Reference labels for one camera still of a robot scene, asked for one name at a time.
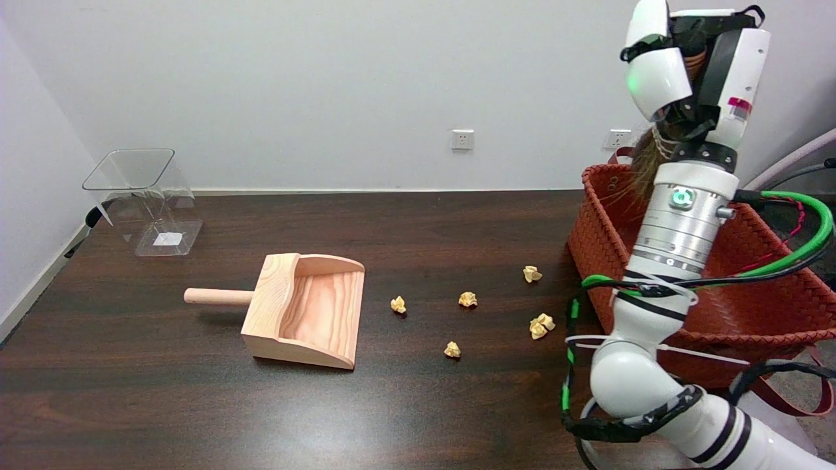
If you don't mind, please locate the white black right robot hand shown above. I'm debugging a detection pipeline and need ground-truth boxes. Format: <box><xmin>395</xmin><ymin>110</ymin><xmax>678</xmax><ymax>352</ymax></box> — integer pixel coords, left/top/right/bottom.
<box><xmin>620</xmin><ymin>0</ymin><xmax>772</xmax><ymax>167</ymax></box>

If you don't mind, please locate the small straw broom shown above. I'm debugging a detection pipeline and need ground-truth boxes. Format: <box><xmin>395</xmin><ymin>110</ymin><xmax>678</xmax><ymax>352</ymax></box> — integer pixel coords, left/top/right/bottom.
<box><xmin>614</xmin><ymin>49</ymin><xmax>709</xmax><ymax>216</ymax></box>

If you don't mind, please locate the red woven basket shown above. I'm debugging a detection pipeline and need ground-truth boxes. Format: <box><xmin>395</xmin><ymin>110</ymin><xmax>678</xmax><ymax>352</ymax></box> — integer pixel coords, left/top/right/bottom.
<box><xmin>567</xmin><ymin>147</ymin><xmax>836</xmax><ymax>418</ymax></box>

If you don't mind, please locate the wooden dustpan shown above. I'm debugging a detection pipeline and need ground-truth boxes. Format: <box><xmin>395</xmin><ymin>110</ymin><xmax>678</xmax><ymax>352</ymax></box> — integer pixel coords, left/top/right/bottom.
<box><xmin>184</xmin><ymin>253</ymin><xmax>366</xmax><ymax>371</ymax></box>

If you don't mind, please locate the clear plastic bin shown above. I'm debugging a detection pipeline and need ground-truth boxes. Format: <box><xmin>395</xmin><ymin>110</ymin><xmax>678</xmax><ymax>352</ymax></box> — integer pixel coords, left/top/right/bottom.
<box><xmin>82</xmin><ymin>148</ymin><xmax>203</xmax><ymax>257</ymax></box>

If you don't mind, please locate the light grey hose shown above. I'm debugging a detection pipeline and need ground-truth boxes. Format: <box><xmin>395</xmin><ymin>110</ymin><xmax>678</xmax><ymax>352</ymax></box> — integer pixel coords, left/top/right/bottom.
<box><xmin>745</xmin><ymin>127</ymin><xmax>836</xmax><ymax>190</ymax></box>

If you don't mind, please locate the dark grey cable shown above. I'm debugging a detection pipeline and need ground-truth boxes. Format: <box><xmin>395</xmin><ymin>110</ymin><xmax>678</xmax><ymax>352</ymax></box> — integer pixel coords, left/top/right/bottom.
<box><xmin>761</xmin><ymin>158</ymin><xmax>836</xmax><ymax>193</ymax></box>

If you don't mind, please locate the thin red wire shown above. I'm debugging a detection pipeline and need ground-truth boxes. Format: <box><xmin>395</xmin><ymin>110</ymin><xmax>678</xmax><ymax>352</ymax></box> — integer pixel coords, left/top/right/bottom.
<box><xmin>741</xmin><ymin>196</ymin><xmax>805</xmax><ymax>275</ymax></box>

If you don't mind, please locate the green black braided cable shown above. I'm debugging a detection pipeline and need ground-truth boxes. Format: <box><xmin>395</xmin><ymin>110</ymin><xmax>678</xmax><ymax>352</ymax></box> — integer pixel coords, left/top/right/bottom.
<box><xmin>560</xmin><ymin>189</ymin><xmax>836</xmax><ymax>445</ymax></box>

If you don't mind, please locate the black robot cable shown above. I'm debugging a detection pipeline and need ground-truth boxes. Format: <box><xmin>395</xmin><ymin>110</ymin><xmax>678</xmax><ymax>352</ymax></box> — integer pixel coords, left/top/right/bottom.
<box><xmin>727</xmin><ymin>360</ymin><xmax>836</xmax><ymax>407</ymax></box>

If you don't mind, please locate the black cable with white tag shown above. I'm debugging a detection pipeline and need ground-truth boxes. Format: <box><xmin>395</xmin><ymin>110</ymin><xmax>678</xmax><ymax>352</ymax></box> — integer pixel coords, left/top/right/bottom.
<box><xmin>63</xmin><ymin>199</ymin><xmax>115</xmax><ymax>259</ymax></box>

